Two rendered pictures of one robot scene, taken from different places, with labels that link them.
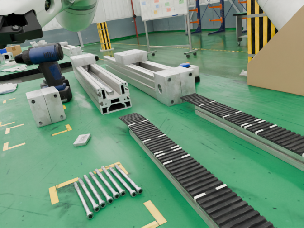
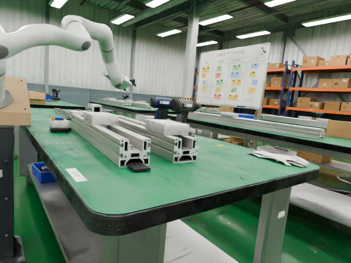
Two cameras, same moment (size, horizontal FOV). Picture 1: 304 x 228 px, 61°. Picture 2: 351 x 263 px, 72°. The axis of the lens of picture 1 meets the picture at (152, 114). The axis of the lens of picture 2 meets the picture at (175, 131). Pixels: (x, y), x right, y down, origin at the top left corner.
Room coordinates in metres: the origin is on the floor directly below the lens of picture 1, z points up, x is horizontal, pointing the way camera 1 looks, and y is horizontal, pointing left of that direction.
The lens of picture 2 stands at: (2.33, 0.12, 0.99)
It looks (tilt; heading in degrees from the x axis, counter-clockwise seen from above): 8 degrees down; 166
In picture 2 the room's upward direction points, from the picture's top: 5 degrees clockwise
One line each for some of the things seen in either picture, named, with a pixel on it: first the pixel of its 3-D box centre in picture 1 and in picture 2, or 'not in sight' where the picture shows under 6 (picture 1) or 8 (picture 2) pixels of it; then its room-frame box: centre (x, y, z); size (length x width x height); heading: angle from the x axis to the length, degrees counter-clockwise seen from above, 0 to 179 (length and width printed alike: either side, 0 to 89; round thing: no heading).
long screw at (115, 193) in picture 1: (105, 182); not in sight; (0.39, 0.10, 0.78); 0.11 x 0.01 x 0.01; 27
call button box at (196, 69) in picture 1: (183, 74); (60, 125); (1.00, -0.15, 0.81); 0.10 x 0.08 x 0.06; 109
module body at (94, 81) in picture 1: (93, 78); (139, 132); (1.16, 0.24, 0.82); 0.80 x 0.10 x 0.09; 19
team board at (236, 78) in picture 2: not in sight; (225, 105); (-1.68, 2.01, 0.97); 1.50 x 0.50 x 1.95; 23
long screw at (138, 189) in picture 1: (126, 177); not in sight; (0.39, 0.06, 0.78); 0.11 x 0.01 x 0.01; 27
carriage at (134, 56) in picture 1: (130, 59); (100, 121); (1.22, 0.06, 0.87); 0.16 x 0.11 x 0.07; 19
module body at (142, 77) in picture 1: (132, 69); (100, 132); (1.22, 0.06, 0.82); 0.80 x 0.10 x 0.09; 19
